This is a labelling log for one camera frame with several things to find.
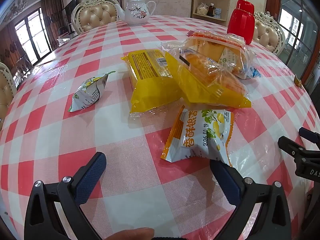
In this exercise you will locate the brown curtain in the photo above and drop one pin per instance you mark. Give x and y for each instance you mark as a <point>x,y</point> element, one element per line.
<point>51,12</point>

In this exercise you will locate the beige tufted chair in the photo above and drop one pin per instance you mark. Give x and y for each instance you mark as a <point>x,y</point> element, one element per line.
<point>96,15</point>
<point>5,92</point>
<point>268,33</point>

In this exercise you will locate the yellow printed snack packet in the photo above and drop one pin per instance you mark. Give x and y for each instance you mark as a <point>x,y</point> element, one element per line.
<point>147,80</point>

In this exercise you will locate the yellow clear cake packet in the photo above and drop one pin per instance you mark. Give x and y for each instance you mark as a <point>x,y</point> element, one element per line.
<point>207,85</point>

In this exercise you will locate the balcony glass door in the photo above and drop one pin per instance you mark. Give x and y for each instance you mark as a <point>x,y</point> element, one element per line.
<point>35,35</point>

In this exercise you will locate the red thermos jug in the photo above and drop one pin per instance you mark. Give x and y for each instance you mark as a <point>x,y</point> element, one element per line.
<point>241,21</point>

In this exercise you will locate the red checked tablecloth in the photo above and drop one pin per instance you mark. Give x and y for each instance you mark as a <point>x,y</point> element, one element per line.
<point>125,155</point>

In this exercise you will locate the bread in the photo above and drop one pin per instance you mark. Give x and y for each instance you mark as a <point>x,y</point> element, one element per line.
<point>215,47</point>

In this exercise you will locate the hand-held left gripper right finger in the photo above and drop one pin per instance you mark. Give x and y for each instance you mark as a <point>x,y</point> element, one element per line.
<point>225,180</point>

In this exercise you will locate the small yellow wrapper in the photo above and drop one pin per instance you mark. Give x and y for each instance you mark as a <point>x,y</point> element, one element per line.
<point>297,80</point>

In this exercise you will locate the glass cabinet door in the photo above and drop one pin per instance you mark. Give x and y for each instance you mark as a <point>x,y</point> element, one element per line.
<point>297,30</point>

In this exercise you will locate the television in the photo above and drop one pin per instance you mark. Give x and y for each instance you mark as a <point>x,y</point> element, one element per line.
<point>69,15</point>

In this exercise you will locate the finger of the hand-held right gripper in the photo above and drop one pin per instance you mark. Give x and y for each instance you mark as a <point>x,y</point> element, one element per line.
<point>292,147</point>
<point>310,135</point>

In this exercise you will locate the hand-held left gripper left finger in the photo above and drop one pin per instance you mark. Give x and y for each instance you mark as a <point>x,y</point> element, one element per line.
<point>90,177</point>

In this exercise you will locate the white floral teapot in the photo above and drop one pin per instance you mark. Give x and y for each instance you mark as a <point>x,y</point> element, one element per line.
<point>136,11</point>

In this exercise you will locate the blue white snack packet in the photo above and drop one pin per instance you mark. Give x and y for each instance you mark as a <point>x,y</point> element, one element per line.
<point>251,73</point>

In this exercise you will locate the small white green snack packet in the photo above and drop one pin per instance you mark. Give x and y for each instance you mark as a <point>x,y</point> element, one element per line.
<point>87,92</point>

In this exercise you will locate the small blue box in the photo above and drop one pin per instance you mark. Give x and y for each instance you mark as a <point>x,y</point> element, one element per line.
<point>217,13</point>

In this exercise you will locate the clear food bag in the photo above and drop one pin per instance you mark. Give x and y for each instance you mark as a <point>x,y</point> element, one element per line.
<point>202,8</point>

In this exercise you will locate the brown bottle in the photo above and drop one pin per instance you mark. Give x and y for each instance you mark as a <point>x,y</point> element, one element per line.
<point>211,10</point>

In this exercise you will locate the white snack packet orange edge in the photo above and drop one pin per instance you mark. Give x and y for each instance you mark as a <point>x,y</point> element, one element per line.
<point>200,135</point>

